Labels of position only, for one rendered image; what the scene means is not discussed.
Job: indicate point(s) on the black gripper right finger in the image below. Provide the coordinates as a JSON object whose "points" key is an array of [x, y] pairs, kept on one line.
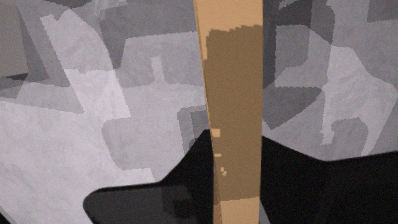
{"points": [[299, 189]]}

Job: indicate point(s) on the tan wooden rail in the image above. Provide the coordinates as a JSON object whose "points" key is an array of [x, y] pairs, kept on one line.
{"points": [[231, 50]]}

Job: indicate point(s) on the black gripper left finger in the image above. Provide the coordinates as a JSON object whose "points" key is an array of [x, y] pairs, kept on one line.
{"points": [[184, 196]]}

